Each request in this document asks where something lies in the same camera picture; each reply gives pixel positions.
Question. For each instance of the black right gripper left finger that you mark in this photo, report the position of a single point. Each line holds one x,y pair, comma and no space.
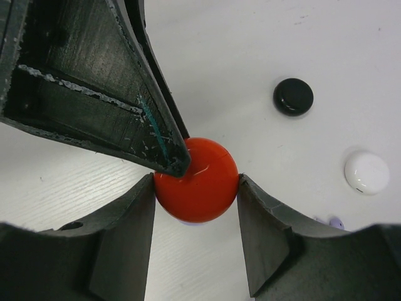
101,256

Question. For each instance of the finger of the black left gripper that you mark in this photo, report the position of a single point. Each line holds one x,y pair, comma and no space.
136,14
73,72

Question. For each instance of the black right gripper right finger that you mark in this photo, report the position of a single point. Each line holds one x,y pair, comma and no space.
289,256

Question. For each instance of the orange earbud charging case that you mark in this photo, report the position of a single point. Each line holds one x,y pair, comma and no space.
208,188

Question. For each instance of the white earbud charging case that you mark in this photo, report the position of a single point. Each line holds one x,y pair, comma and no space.
366,173

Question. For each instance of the lilac earbud charging case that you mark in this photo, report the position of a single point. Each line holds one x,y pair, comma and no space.
186,223

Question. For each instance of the black earbud charging case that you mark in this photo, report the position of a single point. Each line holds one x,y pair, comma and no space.
293,97

